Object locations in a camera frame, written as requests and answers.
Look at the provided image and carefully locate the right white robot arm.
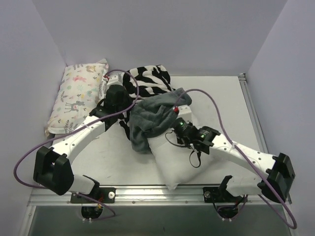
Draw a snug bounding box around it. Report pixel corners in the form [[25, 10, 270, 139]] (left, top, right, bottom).
[[171, 118, 295, 203]]

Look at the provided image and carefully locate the right side aluminium rail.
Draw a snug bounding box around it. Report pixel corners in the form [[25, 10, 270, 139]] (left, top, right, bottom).
[[238, 73, 269, 153]]

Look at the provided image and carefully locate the floral deer print pillow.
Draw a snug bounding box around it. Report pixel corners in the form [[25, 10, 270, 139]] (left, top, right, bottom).
[[44, 59, 108, 137]]

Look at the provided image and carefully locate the zebra and grey pillowcase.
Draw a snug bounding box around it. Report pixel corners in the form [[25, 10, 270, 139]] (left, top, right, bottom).
[[119, 65, 192, 154]]

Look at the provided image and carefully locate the front aluminium rail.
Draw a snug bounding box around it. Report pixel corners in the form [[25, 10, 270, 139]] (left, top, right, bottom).
[[27, 184, 292, 207]]

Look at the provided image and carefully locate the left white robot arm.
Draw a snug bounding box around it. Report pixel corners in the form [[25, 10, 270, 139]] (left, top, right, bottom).
[[33, 84, 132, 202]]

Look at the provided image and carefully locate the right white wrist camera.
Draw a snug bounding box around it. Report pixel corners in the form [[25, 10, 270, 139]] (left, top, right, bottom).
[[173, 105, 192, 123]]

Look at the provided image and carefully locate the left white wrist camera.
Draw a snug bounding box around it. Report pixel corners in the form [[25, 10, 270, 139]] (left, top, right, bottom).
[[104, 74, 123, 87]]

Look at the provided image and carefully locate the aluminium rail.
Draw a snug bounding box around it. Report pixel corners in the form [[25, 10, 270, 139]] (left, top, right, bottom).
[[27, 184, 292, 207], [238, 73, 269, 153]]

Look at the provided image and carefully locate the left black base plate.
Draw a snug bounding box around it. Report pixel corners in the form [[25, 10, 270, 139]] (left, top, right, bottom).
[[70, 187, 116, 204]]

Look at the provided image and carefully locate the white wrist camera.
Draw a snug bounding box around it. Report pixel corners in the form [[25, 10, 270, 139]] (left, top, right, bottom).
[[104, 74, 123, 87], [173, 105, 192, 123]]

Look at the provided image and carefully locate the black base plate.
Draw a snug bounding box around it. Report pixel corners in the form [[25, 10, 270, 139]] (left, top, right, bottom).
[[70, 187, 116, 204], [202, 187, 224, 203]]

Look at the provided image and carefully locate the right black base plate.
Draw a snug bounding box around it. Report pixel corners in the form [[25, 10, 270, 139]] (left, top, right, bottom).
[[202, 187, 224, 203]]

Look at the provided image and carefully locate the white pillow insert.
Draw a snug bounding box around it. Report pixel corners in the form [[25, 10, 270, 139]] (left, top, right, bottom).
[[148, 129, 215, 190]]

